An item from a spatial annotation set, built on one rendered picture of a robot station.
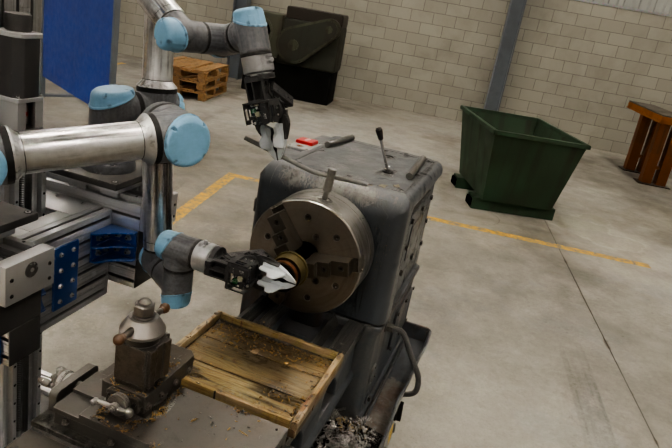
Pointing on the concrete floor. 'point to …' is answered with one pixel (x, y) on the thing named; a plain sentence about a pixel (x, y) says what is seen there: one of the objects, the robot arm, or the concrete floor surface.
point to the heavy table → (650, 145)
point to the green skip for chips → (514, 162)
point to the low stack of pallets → (199, 77)
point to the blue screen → (78, 19)
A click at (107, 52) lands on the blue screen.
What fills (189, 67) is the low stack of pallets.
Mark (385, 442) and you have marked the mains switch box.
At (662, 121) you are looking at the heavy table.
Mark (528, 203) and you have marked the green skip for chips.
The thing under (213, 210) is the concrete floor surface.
